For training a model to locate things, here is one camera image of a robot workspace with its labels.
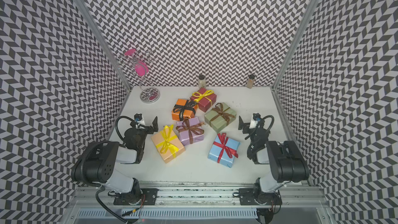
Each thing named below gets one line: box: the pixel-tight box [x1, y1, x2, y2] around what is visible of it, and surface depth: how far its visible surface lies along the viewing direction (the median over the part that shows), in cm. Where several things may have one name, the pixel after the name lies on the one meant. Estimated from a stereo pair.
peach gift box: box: [151, 127, 186, 164], surface depth 86 cm
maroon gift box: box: [190, 87, 217, 113], surface depth 106 cm
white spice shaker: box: [198, 74, 206, 90], surface depth 115 cm
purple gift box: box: [176, 116, 205, 146], surface depth 90 cm
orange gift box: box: [171, 98, 198, 122], surface depth 98 cm
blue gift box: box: [207, 135, 241, 168], surface depth 83 cm
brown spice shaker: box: [246, 74, 255, 89], surface depth 115 cm
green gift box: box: [204, 102, 237, 134], surface depth 97 cm
